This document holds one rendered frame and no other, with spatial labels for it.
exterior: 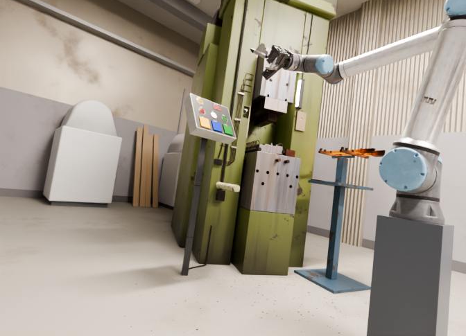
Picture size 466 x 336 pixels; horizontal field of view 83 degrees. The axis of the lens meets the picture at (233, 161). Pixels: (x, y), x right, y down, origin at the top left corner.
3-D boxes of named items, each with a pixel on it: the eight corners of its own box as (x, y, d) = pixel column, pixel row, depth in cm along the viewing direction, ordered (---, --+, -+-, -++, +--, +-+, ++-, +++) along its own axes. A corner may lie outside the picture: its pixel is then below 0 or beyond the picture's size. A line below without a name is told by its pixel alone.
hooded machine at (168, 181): (187, 206, 588) (197, 138, 600) (206, 211, 532) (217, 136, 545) (154, 204, 536) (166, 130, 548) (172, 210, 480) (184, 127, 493)
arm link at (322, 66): (338, 60, 134) (317, 60, 143) (327, 50, 126) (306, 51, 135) (332, 78, 135) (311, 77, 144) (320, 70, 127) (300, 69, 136)
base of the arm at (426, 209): (449, 224, 108) (450, 200, 109) (438, 224, 95) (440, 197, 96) (397, 215, 122) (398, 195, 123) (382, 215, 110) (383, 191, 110)
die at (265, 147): (281, 156, 210) (282, 145, 211) (259, 152, 204) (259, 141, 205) (260, 158, 250) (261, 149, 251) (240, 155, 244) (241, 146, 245)
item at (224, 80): (230, 265, 208) (265, -6, 227) (198, 264, 200) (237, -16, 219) (216, 249, 250) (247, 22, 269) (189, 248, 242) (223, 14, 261)
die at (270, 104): (286, 113, 213) (288, 102, 214) (264, 107, 207) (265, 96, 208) (264, 122, 253) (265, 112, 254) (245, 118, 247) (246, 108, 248)
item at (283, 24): (300, 59, 235) (306, 10, 239) (259, 47, 223) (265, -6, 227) (277, 76, 277) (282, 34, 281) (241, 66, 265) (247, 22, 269)
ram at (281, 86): (301, 105, 218) (307, 59, 221) (259, 95, 206) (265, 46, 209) (278, 116, 258) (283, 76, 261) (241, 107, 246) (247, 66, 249)
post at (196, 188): (187, 276, 174) (210, 118, 183) (182, 275, 173) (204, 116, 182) (186, 273, 178) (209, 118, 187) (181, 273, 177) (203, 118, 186)
